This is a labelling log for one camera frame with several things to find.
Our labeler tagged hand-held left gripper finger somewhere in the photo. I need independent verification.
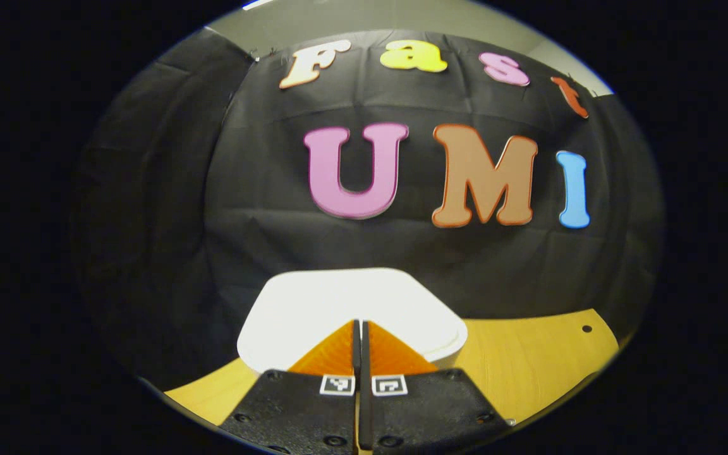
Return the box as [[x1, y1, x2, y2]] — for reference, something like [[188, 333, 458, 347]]
[[219, 319, 362, 455], [361, 320, 513, 455]]

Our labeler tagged white desktop garbage bin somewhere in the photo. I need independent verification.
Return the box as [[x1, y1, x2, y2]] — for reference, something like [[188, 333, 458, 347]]
[[236, 267, 469, 377]]

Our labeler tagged black backdrop cloth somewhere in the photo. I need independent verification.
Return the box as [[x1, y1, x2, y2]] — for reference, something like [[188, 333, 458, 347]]
[[70, 28, 665, 392]]

